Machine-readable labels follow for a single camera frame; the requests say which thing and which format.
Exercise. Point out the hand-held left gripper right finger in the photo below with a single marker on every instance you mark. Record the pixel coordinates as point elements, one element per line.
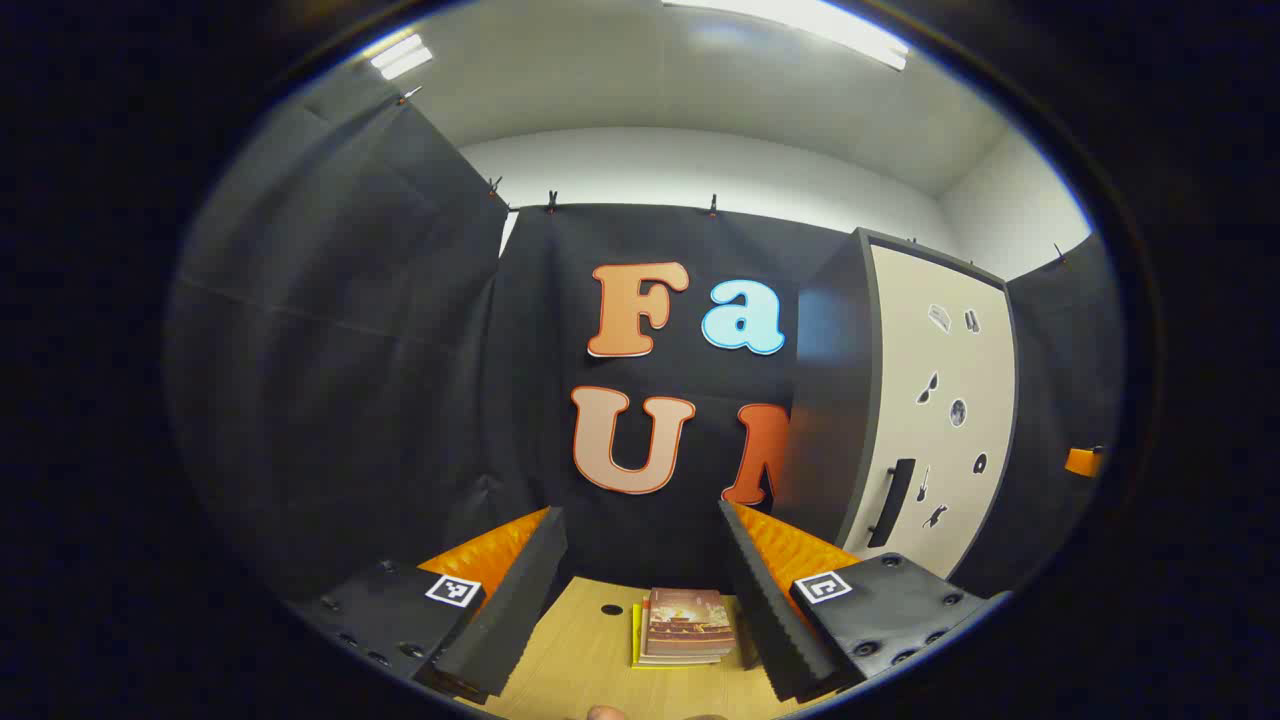
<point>765,600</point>

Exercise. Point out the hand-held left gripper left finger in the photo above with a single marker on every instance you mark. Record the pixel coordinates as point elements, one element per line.
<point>520,590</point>

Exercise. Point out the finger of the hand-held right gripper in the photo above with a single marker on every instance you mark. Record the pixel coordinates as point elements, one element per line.
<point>1082,462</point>

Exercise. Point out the white cabinet door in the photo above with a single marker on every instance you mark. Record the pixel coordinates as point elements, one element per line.
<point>905,300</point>

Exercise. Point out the brown cover book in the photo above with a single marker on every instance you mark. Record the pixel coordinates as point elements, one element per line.
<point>688,620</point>

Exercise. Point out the white book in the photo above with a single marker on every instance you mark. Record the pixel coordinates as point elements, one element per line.
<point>690,660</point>

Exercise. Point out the yellow book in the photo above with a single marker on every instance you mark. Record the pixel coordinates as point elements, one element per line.
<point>636,640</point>

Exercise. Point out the black backdrop cloth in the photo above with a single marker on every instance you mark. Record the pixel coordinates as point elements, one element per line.
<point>350,380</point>

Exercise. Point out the short ceiling light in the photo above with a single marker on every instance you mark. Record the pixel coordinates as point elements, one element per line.
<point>402,57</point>

